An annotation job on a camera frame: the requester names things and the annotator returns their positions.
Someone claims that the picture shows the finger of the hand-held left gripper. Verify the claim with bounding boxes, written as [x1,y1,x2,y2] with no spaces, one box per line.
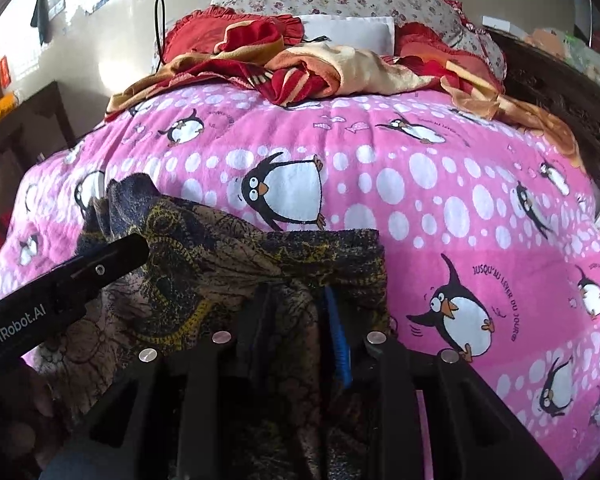
[55,232,151,311]

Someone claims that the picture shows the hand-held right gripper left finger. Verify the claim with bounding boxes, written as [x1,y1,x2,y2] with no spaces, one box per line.
[77,282,288,480]

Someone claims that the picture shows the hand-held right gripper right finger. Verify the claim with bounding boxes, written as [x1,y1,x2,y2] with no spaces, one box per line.
[321,286,564,480]

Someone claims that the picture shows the blue brown batik floral garment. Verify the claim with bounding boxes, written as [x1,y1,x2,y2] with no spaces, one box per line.
[30,172,393,480]

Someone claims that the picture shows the person's left hand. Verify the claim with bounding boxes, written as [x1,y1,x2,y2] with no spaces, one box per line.
[0,357,68,476]

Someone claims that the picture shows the dark wooden cabinet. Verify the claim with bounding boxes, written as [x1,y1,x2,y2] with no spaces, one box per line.
[0,80,78,241]

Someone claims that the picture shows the pink penguin print blanket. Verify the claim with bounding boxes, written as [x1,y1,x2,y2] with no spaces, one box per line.
[0,82,600,480]

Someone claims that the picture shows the dark hanging cloth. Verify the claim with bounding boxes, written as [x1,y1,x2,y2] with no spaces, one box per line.
[30,0,52,47]

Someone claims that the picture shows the red orange crumpled blanket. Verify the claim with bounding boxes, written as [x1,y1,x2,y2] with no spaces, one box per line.
[105,7,586,168]

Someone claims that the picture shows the white pillow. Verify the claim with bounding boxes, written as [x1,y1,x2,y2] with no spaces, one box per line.
[297,15,396,56]

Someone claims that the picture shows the black cable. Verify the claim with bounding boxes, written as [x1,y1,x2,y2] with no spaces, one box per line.
[153,0,168,75]

